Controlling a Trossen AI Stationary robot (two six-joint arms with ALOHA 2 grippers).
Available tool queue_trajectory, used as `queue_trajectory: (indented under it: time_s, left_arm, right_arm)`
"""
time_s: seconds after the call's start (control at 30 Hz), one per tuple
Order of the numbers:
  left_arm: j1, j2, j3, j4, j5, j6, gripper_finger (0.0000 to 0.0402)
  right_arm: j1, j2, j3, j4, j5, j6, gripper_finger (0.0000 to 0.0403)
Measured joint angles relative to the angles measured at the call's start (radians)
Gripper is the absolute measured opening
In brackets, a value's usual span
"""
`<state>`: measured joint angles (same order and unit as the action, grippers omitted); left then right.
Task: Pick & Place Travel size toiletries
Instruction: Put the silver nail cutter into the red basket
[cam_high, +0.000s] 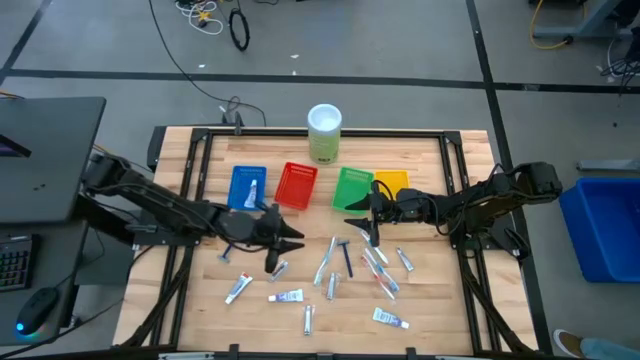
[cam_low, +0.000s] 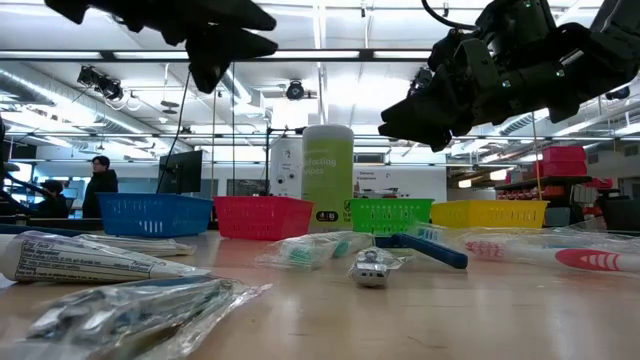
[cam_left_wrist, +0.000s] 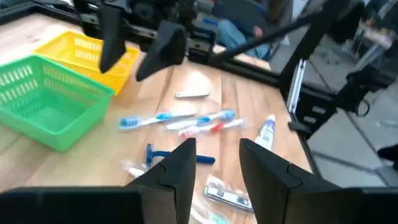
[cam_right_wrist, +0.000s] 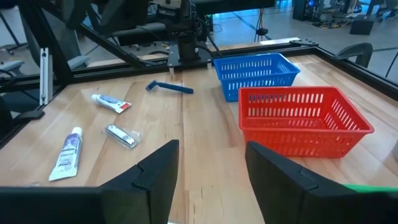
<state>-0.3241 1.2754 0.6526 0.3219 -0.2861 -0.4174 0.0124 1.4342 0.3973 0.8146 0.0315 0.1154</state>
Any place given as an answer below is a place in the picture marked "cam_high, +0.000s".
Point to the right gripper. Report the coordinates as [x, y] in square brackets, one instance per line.
[405, 205]

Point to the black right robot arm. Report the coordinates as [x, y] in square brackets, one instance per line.
[480, 200]

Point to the person's leg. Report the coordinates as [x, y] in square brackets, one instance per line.
[610, 350]

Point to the black aluminium table frame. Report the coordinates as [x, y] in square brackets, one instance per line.
[450, 160]

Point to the dark blue disposable razor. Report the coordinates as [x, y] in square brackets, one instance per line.
[346, 260]

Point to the blue plastic basket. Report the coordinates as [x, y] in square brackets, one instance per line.
[240, 185]

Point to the person's shoe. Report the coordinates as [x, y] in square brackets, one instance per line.
[567, 342]

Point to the yellow plastic basket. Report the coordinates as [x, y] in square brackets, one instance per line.
[395, 180]

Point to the backlit black keyboard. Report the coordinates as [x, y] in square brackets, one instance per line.
[14, 262]

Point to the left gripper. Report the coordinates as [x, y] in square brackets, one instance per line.
[237, 226]

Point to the grey stand base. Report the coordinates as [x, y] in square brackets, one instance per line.
[585, 27]

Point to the packaged silver nail clipper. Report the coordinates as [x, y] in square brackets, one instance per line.
[331, 286]
[279, 270]
[308, 320]

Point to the grey metal bar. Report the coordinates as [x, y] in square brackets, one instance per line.
[607, 165]

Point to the small green white tube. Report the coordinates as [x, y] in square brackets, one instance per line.
[405, 259]

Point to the white blue toothbrush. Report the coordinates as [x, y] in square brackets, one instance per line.
[376, 250]

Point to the white printed toothpaste tube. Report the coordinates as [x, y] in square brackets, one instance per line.
[389, 317]

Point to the black desk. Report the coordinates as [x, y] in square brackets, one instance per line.
[50, 155]

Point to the white purple toothpaste tube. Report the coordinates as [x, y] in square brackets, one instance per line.
[287, 296]

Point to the pale toothbrush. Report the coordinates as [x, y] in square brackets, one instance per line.
[325, 261]

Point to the green white wipes canister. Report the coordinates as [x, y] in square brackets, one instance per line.
[324, 135]

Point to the red plastic basket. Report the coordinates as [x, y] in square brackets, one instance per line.
[296, 186]

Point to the large blue storage bin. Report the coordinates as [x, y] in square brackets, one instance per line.
[605, 230]

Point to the green plastic basket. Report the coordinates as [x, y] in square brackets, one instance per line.
[351, 187]

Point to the white red toothpaste tube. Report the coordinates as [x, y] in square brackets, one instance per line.
[239, 287]

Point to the small white blue tube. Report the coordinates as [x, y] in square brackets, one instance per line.
[251, 195]

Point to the black computer mouse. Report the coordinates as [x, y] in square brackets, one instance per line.
[36, 310]

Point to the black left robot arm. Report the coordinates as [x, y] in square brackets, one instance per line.
[150, 200]

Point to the black table clamp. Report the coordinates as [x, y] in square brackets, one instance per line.
[236, 122]

